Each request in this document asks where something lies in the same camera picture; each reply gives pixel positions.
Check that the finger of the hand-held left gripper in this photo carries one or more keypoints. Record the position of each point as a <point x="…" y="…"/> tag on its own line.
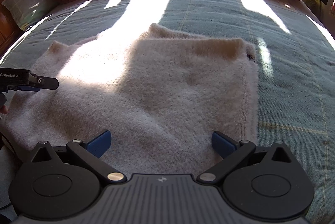
<point x="47" y="83"/>
<point x="24" y="88"/>

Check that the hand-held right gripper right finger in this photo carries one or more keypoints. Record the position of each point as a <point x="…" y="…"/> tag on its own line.
<point x="222" y="144"/>

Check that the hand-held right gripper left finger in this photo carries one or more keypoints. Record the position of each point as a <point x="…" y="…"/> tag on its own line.
<point x="100" y="144"/>

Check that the cream fluffy sweater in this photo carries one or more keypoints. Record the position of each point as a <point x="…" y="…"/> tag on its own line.
<point x="144" y="95"/>

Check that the person's left hand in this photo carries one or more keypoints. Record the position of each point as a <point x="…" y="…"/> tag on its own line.
<point x="3" y="110"/>

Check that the grey checked pillow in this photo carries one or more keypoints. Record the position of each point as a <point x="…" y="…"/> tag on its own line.
<point x="28" y="1"/>

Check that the bed with green plaid sheet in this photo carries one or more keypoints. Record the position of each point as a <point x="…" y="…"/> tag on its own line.
<point x="288" y="69"/>

